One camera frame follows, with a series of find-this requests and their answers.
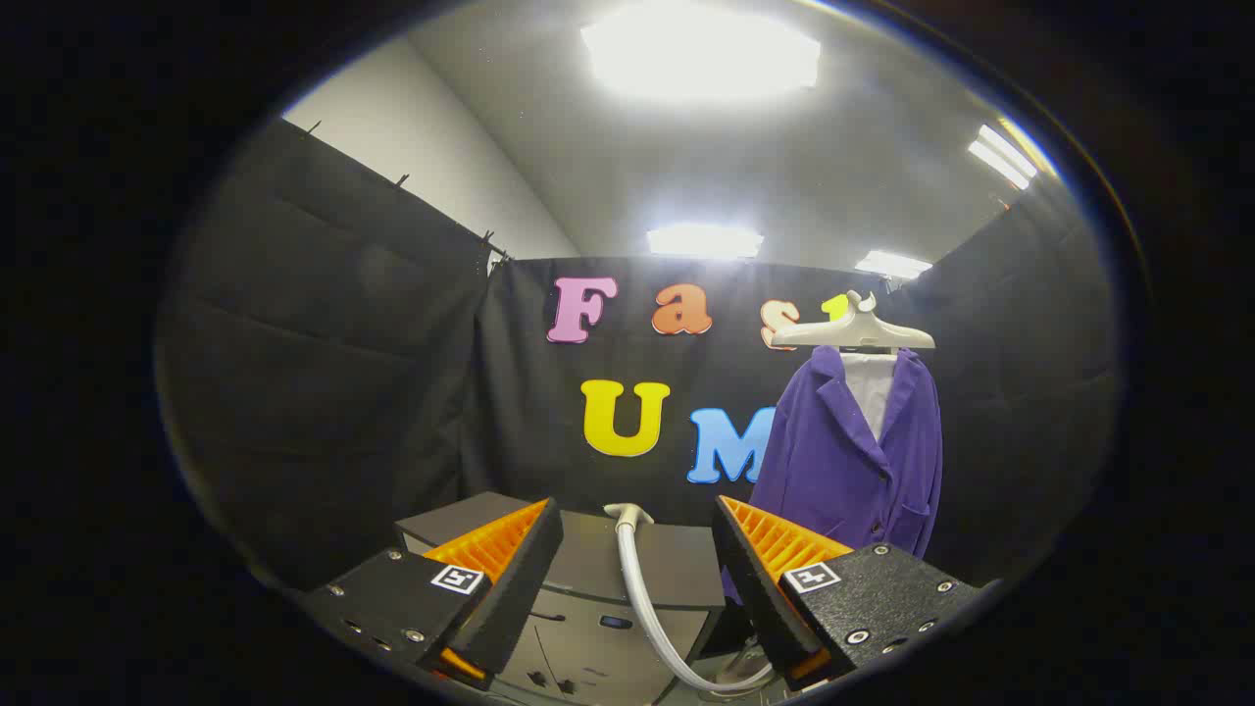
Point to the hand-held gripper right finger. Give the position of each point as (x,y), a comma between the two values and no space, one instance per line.
(753,588)

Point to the white shirt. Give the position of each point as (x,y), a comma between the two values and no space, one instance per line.
(871,392)

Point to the purple jacket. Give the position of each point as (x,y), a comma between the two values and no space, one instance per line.
(833,461)

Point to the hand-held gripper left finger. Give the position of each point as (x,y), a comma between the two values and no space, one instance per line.
(520,579)

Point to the grey cabinet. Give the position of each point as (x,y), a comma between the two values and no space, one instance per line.
(588,559)

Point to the white plastic clothes hanger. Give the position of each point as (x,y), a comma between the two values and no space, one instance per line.
(848,333)

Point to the black backdrop cloth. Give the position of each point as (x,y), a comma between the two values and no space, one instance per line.
(324,343)

